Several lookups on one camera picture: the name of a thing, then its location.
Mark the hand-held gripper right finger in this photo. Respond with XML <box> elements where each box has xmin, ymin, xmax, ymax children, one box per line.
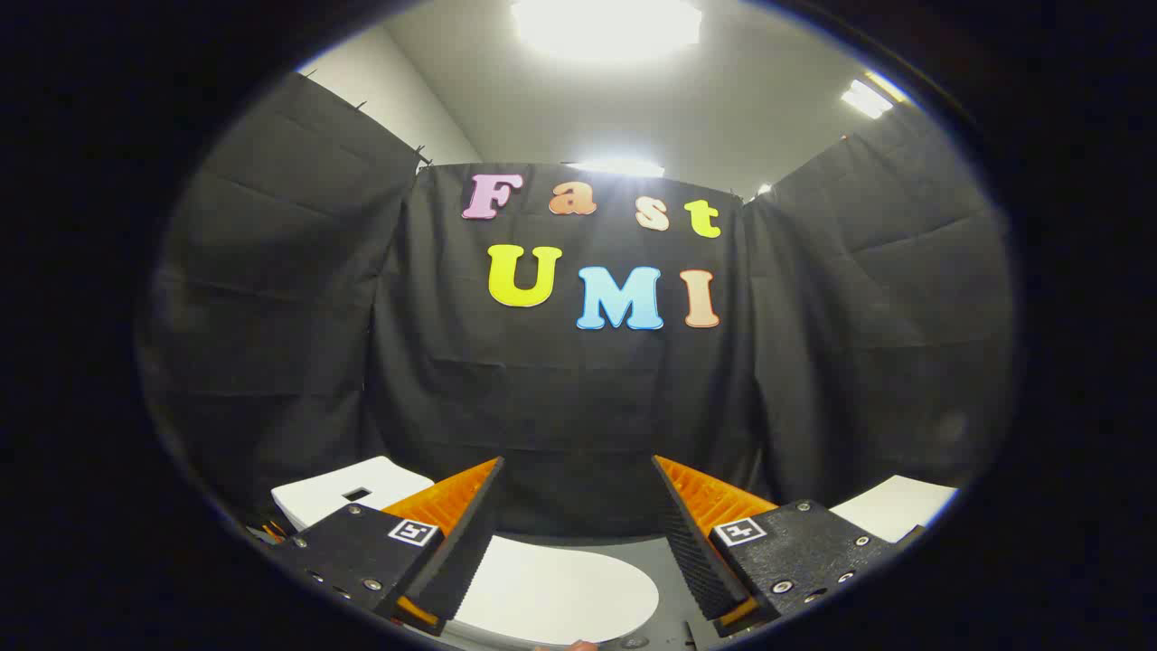
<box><xmin>651</xmin><ymin>454</ymin><xmax>909</xmax><ymax>639</ymax></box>

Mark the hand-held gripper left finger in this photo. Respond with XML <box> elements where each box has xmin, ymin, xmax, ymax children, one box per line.
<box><xmin>269</xmin><ymin>456</ymin><xmax>505</xmax><ymax>637</ymax></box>

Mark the white toilet tank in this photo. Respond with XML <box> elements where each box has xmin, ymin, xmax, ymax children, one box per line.
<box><xmin>271</xmin><ymin>456</ymin><xmax>437</xmax><ymax>533</ymax></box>

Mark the black backdrop cloth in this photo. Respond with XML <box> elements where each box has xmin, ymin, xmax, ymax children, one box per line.
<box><xmin>136</xmin><ymin>72</ymin><xmax>1018</xmax><ymax>543</ymax></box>

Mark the white slotted cabinet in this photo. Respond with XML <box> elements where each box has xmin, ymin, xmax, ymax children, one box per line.
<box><xmin>830</xmin><ymin>475</ymin><xmax>959</xmax><ymax>543</ymax></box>

